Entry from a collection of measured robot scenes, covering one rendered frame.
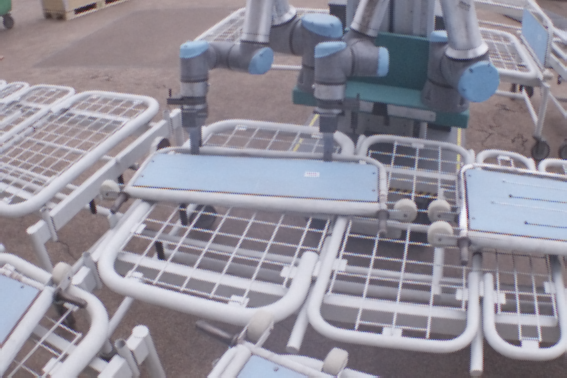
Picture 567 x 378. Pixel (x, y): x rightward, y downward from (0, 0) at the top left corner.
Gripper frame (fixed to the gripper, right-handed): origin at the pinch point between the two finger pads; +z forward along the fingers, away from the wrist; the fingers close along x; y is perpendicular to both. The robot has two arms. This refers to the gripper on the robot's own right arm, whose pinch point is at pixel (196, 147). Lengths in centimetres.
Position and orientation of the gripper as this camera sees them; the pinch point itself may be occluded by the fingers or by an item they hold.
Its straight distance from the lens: 163.7
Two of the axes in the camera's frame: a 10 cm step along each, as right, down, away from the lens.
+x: 1.4, -3.6, 9.2
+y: 9.9, 0.6, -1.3
